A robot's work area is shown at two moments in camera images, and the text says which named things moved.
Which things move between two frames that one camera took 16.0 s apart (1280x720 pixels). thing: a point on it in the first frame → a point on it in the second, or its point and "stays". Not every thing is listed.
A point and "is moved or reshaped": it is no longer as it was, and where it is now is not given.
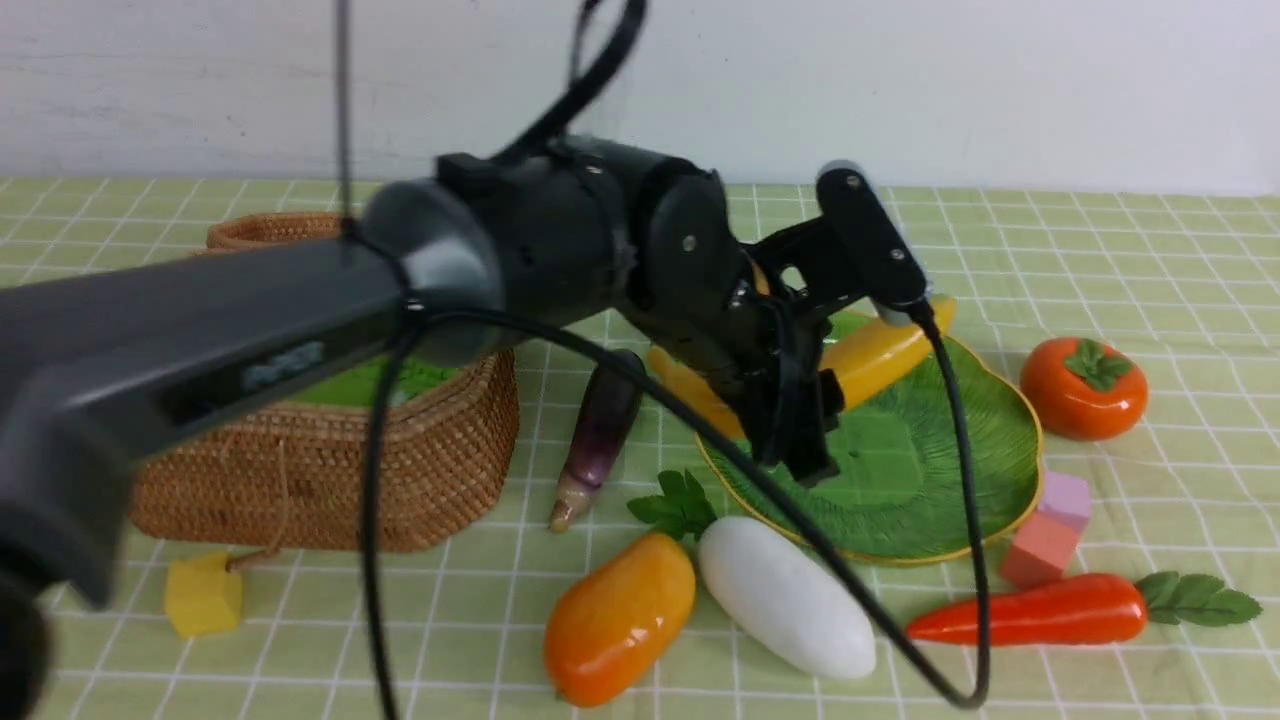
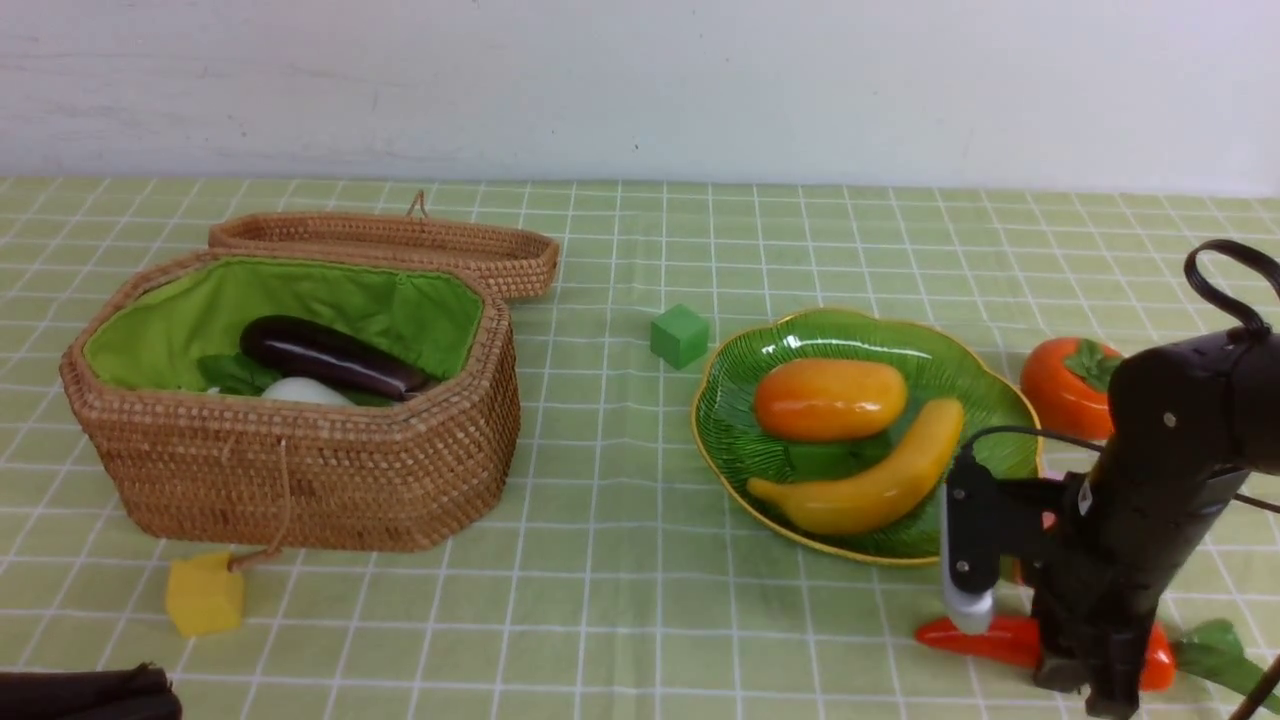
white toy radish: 771,581 → 306,389
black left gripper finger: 817,402 → 143,692
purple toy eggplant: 609,412 is moved or reshaped
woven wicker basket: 295,475 stays
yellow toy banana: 866,361 → 881,493
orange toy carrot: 1089,609 is moved or reshaped
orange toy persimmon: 1082,390 stays
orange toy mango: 612,629 → 831,400
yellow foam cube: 201,597 stays
